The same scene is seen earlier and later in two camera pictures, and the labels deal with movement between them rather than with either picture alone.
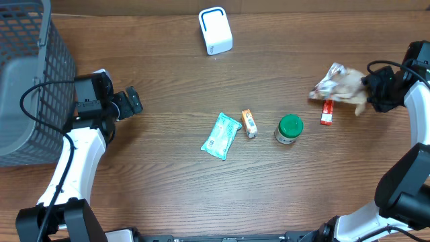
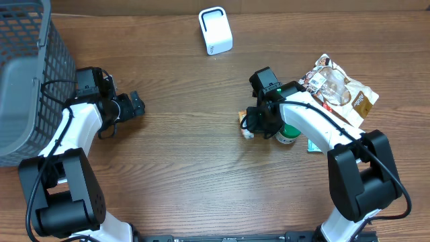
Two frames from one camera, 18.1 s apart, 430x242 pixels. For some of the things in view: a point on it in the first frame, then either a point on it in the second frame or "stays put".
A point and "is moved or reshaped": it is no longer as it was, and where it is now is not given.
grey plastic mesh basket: (33, 50) stays put
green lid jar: (289, 128) stays put
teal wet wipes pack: (222, 136) -> (312, 147)
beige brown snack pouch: (342, 85) is moved or reshaped
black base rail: (294, 236) stays put
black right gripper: (379, 103) -> (254, 126)
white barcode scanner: (216, 31) stays put
